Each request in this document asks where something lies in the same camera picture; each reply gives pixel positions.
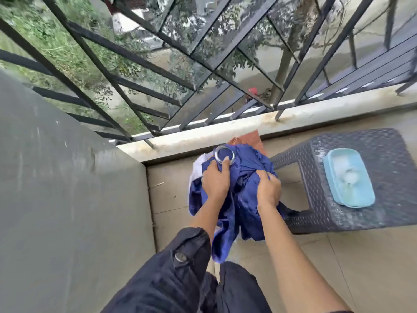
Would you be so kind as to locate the person's right hand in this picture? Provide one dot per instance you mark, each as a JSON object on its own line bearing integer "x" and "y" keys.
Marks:
{"x": 268, "y": 189}

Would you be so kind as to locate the person's left hand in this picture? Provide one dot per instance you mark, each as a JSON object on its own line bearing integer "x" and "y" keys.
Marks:
{"x": 216, "y": 182}

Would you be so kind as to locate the blue garment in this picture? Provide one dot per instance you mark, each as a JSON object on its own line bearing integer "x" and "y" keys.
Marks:
{"x": 244, "y": 208}

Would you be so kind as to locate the rust brown garment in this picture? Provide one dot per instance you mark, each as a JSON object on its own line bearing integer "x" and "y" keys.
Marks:
{"x": 251, "y": 138}

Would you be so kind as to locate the light blue detergent tray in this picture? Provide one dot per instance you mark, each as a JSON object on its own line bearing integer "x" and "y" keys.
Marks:
{"x": 348, "y": 177}

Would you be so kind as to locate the beige blue washing machine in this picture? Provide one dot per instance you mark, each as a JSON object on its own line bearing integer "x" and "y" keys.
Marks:
{"x": 65, "y": 208}

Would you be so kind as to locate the person's right forearm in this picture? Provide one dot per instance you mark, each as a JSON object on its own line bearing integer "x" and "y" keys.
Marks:
{"x": 293, "y": 257}

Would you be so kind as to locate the person's left forearm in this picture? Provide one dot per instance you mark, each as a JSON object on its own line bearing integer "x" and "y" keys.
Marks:
{"x": 208, "y": 218}

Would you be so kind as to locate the lavender plastic laundry basin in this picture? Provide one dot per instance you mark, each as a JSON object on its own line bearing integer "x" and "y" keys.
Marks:
{"x": 197, "y": 169}

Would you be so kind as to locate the person's dark trousers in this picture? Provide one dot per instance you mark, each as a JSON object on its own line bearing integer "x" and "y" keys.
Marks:
{"x": 241, "y": 290}

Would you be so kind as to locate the person's dark left sleeve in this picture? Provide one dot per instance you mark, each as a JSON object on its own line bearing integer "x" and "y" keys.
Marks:
{"x": 163, "y": 280}

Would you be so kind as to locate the white concrete balcony ledge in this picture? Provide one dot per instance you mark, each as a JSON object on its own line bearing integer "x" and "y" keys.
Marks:
{"x": 211, "y": 135}

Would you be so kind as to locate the small twig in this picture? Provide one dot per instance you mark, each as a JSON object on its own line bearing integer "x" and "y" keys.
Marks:
{"x": 158, "y": 184}

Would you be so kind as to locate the small red object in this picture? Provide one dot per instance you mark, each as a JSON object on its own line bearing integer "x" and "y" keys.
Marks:
{"x": 252, "y": 91}

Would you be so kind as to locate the dark woven plastic stool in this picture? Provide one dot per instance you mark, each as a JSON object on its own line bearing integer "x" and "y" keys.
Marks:
{"x": 391, "y": 166}

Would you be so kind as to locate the black metal balcony railing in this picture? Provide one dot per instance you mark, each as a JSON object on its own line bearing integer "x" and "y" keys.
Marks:
{"x": 130, "y": 55}

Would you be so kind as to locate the green trees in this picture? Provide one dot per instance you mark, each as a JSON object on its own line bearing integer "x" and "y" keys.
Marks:
{"x": 49, "y": 39}

